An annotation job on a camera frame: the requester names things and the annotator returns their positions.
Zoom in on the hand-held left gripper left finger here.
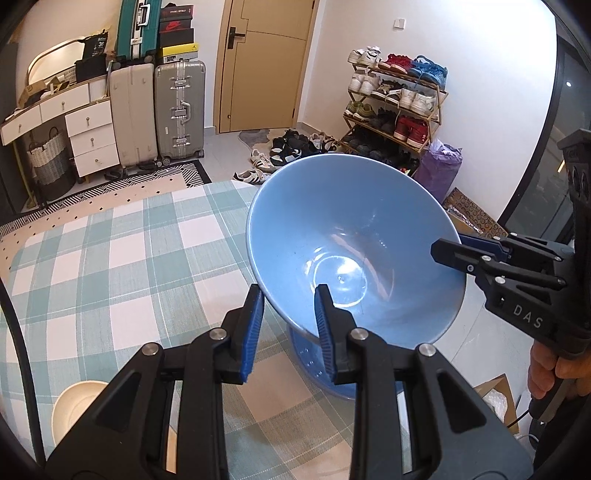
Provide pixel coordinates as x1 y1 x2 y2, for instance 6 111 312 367
45 284 265 480

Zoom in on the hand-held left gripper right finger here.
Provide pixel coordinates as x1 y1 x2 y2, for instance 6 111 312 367
314 284 534 480

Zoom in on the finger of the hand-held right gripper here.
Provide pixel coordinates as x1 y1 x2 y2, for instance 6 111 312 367
431 239 571 301
461 233 573 264

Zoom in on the blue bowl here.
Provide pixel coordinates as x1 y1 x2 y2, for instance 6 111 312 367
287 323 403 401
246 154 467 348

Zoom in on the deep cream plate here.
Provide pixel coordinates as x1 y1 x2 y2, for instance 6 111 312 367
52 380 178 464

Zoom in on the person's right hand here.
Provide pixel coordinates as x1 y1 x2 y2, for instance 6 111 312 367
527 339 591 401

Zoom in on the flattened patterned cardboard box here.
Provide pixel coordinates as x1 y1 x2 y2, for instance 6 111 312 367
441 187 509 238

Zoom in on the open cardboard box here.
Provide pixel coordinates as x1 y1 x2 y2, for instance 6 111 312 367
473 374 520 432

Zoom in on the purple bag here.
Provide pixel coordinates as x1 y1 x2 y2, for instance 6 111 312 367
412 142 463 199

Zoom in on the teal checked tablecloth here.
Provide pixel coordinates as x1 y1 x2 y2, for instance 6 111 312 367
0 178 402 480

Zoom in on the wooden shoe rack with shoes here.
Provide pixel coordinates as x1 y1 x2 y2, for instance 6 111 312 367
344 45 448 160

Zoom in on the black framed glass door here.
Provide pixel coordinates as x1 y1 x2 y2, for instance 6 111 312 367
499 23 591 241

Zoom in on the pile of dark sandals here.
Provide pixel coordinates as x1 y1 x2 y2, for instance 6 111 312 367
233 129 342 185

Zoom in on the black white patterned rug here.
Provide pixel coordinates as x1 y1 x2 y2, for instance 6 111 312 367
0 159 213 232

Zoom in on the grey door mat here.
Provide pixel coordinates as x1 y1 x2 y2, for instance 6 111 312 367
238 129 271 151

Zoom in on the silver suitcase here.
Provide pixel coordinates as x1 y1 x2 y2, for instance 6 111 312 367
154 60 207 162

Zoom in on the beige suitcase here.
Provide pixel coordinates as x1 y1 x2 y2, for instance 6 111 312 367
108 62 158 169

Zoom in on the wooden door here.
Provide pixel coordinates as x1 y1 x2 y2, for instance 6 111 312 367
217 0 319 134

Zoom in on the grey white woven basket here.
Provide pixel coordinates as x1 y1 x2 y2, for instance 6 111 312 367
25 129 77 195

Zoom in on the white dressing table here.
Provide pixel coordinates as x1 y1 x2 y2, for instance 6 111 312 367
0 74 120 178

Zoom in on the yellow black shoe box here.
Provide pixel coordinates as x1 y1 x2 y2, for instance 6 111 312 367
157 44 195 65

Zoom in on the black bag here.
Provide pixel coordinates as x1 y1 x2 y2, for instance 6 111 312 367
75 55 108 79

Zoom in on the red black shoe box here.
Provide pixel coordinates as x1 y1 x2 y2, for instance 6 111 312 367
159 18 195 44

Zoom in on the teal suitcase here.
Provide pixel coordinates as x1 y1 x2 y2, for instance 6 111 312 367
115 0 163 61

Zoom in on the arched mirror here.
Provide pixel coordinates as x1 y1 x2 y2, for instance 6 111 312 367
25 39 112 88

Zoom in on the black cable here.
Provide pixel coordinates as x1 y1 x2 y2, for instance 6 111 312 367
0 281 47 462

